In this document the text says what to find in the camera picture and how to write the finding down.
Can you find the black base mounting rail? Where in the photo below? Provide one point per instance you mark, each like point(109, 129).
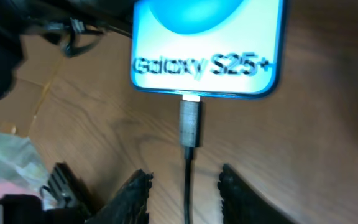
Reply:
point(66, 190)

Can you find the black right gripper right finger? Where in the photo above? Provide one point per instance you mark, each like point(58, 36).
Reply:
point(241, 204)

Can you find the crinkled plastic bag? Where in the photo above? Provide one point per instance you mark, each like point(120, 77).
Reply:
point(22, 170)

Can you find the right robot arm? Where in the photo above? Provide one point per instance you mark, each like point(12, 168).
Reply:
point(27, 209)

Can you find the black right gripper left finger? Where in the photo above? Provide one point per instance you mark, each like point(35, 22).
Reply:
point(129, 205)

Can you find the blue Galaxy smartphone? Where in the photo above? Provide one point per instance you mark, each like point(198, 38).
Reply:
point(220, 48)

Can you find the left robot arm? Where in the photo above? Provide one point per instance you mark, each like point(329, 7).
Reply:
point(75, 26)

